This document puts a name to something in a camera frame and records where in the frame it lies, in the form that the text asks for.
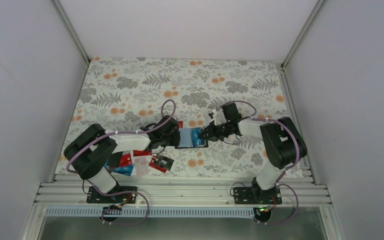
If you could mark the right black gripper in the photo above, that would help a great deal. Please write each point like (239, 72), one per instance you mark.
(212, 135)

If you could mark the pale pink blossom card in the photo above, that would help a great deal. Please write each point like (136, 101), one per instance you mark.
(141, 165)

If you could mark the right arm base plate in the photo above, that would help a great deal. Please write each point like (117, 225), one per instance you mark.
(251, 196)

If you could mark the red card lower left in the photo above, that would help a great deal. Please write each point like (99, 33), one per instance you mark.
(125, 160)

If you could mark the aluminium rail frame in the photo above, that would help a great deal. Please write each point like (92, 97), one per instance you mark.
(174, 191)

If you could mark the black card holder wallet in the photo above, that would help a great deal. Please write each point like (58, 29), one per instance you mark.
(183, 139)

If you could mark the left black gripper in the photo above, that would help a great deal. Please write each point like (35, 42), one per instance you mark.
(175, 141)

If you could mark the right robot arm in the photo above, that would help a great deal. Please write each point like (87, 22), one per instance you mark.
(283, 143)

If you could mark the black patterned card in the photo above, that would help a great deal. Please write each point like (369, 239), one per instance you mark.
(163, 162)

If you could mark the floral patterned table mat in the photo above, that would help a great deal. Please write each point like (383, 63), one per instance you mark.
(124, 94)

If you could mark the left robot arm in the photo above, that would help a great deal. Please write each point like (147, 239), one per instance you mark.
(89, 152)

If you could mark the red card centre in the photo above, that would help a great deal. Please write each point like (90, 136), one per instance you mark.
(141, 153)

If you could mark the blue card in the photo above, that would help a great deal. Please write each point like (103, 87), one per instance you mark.
(124, 170)
(195, 137)

